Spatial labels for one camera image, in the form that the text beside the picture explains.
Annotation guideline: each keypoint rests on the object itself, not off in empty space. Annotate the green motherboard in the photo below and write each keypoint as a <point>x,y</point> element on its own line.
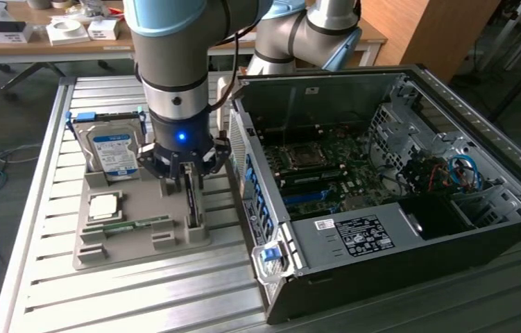
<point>357,180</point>

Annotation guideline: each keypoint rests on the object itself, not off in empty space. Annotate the grey cup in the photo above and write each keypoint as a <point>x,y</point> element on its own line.
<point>39,3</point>

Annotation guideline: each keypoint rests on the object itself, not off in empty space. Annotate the black power connector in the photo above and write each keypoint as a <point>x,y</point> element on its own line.
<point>420,173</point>

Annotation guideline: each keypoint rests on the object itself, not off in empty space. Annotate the black expansion card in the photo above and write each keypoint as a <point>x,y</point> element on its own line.
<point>189,194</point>

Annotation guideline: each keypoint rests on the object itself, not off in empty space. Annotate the long blue expansion slot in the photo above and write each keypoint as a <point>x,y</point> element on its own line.
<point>304,198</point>

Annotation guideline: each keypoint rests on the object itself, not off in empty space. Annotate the white box with black top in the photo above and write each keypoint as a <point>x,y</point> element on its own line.
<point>9,33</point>

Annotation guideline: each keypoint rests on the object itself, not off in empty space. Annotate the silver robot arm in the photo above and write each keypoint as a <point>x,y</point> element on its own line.
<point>172,52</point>

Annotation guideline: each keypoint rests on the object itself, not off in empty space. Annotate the hard disk with blue caddy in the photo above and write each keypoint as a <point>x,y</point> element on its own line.
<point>112,149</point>

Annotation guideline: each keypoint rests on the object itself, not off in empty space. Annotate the grey power supply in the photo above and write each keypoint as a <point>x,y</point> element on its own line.
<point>324,243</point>

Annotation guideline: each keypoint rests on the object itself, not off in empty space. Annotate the green RAM stick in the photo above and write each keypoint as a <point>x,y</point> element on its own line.
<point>125,225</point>

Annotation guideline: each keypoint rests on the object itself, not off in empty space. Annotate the blue card retainer strip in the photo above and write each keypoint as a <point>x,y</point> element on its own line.
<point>260,208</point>

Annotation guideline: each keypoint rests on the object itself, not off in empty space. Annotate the black drive bay box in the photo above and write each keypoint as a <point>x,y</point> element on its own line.
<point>436,215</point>

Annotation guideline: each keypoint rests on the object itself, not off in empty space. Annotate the blue case latch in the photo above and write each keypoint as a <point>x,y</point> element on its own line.
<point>271,253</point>

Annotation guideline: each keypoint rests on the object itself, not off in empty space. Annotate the wooden cabinet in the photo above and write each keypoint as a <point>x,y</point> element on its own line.
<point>445,34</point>

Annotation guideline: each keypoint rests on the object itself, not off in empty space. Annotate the silver CPU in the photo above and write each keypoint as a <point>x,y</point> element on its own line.
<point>104,206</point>

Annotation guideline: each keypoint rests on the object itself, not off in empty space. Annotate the grey parts rack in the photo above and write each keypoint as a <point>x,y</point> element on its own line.
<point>149,215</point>

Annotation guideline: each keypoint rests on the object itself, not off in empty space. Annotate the silver disk bay bracket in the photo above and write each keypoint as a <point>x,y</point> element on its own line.
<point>491,208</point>

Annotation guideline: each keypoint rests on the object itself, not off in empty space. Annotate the grey chipset heatsink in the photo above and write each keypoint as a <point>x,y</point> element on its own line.
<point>357,203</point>

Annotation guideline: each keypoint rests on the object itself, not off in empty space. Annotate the perforated metal disk bay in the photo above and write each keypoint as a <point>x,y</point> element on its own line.
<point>399,138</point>

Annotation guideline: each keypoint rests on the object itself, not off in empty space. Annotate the crumpled plastic packaging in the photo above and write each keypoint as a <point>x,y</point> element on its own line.
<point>91,8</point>

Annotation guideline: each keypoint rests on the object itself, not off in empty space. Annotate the plain white box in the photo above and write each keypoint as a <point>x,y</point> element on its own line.
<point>103,30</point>

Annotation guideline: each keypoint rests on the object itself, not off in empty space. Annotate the tape roll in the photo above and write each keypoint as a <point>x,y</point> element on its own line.
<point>61,3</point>

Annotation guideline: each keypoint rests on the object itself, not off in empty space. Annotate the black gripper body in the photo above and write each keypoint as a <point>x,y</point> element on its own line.
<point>181,132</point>

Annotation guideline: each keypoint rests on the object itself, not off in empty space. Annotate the black chair base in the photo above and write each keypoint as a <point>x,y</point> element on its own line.
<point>28,74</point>

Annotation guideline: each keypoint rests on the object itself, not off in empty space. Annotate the black PC case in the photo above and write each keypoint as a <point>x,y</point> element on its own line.
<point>380,288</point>

